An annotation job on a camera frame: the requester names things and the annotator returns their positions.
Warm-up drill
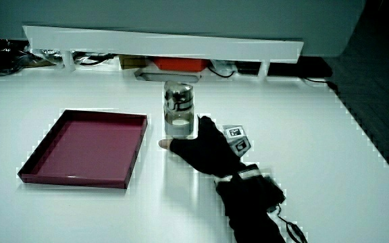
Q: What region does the person's right hand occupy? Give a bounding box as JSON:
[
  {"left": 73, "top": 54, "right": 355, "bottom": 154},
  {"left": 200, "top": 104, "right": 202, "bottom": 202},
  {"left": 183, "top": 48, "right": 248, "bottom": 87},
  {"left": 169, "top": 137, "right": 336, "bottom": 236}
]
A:
[{"left": 158, "top": 115, "right": 263, "bottom": 184}]

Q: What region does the clear glass bottle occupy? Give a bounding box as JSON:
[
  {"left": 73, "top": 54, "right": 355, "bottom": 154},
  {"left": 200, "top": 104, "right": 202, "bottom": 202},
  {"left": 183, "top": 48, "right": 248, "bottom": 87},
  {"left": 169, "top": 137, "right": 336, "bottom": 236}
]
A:
[{"left": 163, "top": 80, "right": 195, "bottom": 140}]

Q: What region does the person's right forearm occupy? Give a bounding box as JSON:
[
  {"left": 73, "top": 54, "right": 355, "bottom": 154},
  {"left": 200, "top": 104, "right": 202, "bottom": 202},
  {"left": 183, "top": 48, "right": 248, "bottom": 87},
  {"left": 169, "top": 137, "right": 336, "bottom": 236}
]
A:
[{"left": 214, "top": 174, "right": 288, "bottom": 243}]

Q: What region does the orange box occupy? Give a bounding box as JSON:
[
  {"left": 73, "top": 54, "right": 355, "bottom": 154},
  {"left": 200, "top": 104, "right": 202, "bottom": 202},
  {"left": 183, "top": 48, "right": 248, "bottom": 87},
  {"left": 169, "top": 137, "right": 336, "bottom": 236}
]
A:
[{"left": 153, "top": 57, "right": 211, "bottom": 73}]

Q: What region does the brown cardboard box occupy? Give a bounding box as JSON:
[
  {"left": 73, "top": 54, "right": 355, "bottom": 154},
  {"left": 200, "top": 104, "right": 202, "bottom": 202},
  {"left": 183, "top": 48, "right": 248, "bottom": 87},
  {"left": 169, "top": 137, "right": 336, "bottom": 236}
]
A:
[{"left": 118, "top": 55, "right": 151, "bottom": 71}]

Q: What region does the white shelf riser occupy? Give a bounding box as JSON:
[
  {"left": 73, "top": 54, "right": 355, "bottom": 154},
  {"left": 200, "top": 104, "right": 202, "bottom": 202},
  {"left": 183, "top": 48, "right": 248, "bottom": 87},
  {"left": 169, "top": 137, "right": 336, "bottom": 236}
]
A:
[{"left": 22, "top": 25, "right": 305, "bottom": 78}]

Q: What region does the maroon tray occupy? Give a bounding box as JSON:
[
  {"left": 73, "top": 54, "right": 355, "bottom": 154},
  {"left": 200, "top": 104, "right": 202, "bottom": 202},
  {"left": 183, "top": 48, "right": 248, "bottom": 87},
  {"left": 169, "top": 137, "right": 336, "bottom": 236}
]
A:
[{"left": 17, "top": 108, "right": 149, "bottom": 190}]

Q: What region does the thin black cable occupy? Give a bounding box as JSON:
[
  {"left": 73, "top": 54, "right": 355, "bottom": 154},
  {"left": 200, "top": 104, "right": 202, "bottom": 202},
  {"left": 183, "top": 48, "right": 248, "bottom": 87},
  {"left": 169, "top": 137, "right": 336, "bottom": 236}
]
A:
[{"left": 207, "top": 65, "right": 236, "bottom": 79}]

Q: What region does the black glove cable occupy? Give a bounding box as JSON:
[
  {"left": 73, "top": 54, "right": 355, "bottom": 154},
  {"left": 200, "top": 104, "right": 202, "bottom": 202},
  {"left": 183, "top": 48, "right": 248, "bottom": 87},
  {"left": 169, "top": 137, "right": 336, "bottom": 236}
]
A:
[{"left": 276, "top": 205, "right": 309, "bottom": 243}]

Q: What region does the black power cable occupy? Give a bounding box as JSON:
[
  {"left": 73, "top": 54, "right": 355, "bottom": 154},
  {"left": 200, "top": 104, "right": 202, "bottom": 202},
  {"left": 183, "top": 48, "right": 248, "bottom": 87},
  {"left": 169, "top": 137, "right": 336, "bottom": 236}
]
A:
[{"left": 301, "top": 76, "right": 339, "bottom": 94}]

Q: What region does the black cable bundle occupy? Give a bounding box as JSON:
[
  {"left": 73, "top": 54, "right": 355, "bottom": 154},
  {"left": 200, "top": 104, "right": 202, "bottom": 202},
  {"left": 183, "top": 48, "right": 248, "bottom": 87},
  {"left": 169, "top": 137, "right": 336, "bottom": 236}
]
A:
[{"left": 74, "top": 53, "right": 118, "bottom": 67}]

